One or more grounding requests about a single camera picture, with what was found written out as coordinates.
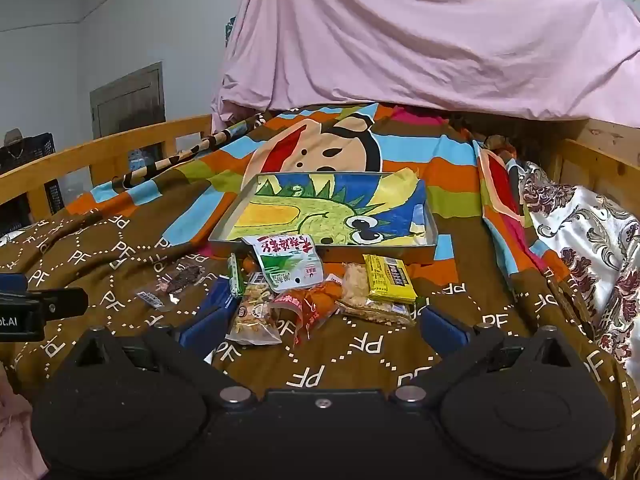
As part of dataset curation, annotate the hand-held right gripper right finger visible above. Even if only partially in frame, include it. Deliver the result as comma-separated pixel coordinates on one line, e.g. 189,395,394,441
387,305,568,408

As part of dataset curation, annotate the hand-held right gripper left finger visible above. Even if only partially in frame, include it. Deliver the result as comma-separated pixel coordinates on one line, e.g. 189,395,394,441
75,305,257,408

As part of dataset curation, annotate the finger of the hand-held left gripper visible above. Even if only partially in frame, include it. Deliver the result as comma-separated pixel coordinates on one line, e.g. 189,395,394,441
27,287,90,322

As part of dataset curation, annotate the dark blue snack packet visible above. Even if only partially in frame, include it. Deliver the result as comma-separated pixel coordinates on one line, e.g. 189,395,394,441
209,277,242,312

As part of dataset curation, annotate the clear dark jerky packet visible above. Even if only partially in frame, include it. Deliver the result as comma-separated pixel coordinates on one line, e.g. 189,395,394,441
132,266,207,311

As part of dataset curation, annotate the clear mixed nut packet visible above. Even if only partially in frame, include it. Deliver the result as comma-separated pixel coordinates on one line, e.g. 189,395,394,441
227,272,283,346

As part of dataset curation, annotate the green sausage stick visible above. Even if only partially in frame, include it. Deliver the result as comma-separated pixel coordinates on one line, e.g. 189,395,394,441
227,254,246,297

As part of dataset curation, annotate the yellow snack packet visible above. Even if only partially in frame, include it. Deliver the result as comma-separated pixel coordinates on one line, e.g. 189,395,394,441
362,254,417,306

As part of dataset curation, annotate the clear rice cracker packet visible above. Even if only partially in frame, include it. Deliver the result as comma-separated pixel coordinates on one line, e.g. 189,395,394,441
336,262,418,328

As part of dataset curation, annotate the green and white snack packet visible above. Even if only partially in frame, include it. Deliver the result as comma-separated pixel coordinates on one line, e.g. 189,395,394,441
242,234,323,292

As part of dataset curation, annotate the orange red snack packet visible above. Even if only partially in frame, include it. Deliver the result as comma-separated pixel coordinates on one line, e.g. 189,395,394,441
270,280,346,346

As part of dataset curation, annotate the shallow box with cartoon lining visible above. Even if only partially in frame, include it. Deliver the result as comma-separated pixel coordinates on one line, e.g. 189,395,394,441
207,171,440,265

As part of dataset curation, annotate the colourful printed blanket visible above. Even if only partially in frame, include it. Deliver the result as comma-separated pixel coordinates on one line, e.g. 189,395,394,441
0,102,640,480

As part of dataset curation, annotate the pink clothing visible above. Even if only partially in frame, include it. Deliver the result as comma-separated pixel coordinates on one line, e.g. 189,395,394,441
0,360,48,480

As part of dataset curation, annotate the dinosaur drawing paper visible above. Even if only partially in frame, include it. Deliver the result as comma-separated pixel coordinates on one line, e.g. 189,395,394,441
227,172,428,247

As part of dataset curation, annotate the black plastic crate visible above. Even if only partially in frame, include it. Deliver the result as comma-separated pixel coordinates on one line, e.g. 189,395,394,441
0,132,65,223

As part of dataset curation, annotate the floral satin quilt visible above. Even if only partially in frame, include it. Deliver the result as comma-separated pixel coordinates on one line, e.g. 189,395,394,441
505,160,640,366

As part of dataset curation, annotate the grey wooden door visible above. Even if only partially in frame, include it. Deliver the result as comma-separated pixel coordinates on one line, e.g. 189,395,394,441
90,61,166,153

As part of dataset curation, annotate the pink bed sheet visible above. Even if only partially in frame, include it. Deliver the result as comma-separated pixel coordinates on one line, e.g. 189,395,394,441
210,0,640,133

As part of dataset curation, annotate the wooden bed frame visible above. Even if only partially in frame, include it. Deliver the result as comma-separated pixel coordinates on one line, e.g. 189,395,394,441
0,114,640,221

